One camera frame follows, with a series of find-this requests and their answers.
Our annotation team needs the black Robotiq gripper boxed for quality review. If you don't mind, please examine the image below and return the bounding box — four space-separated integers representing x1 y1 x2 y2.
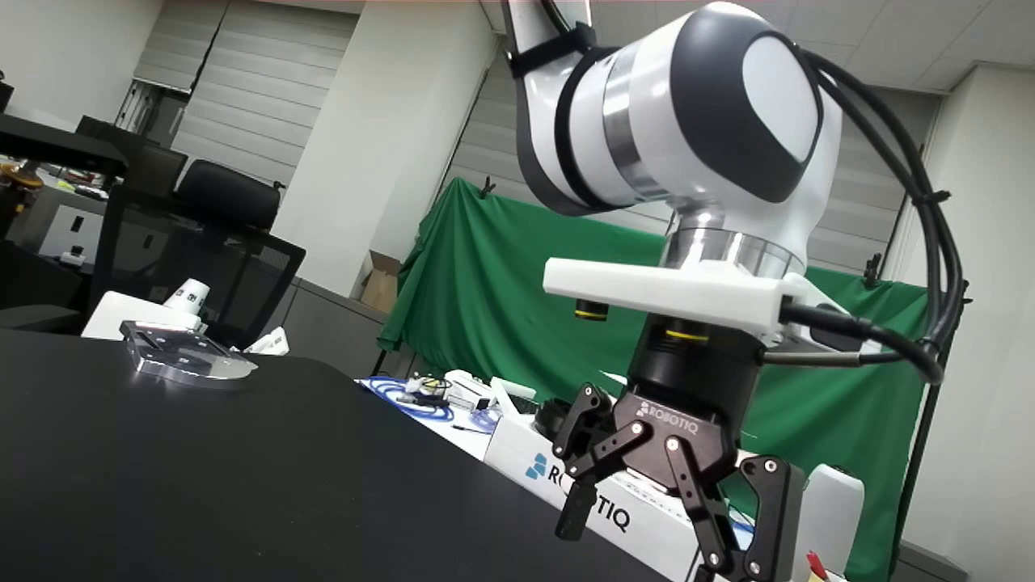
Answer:
550 318 809 582

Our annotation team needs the white plastic bottle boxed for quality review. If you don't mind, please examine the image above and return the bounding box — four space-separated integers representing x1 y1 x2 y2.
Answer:
791 464 868 582

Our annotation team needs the white Robotiq cardboard box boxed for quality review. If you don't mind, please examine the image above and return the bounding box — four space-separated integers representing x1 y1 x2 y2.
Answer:
483 399 730 582

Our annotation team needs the small white device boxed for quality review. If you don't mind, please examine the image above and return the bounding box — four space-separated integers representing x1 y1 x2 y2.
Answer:
438 365 497 413

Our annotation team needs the green backdrop cloth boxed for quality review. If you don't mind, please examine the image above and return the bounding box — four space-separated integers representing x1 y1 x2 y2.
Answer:
376 176 957 582

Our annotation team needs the black backdrop stand pole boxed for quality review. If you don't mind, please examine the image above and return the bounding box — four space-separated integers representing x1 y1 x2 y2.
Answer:
887 274 976 582

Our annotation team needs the brown cardboard box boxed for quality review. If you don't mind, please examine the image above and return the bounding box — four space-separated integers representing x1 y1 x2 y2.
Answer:
355 248 403 321

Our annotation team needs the grey low partition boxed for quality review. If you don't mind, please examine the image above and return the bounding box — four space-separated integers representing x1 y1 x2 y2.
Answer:
266 274 387 382

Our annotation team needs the white folded paper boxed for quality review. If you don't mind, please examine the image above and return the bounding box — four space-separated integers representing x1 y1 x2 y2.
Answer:
243 325 294 360

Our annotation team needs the black mesh office chair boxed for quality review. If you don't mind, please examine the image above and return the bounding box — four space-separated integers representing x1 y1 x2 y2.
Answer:
94 156 309 353

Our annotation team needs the white flat box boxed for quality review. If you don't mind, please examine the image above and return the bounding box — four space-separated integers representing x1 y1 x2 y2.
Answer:
77 289 208 343

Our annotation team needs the narrow grey window blind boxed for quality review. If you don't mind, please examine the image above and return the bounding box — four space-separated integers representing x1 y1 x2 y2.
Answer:
128 0 363 188

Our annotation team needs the black computer monitor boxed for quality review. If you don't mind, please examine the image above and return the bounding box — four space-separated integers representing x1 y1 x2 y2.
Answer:
75 115 190 202

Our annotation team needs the black desk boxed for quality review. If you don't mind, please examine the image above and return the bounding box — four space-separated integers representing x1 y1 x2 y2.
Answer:
0 109 137 318

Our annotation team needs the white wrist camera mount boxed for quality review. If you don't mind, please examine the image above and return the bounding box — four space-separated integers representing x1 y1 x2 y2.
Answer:
541 253 869 356

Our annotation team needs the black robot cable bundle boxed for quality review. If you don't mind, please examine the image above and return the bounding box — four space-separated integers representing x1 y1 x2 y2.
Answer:
774 44 969 388

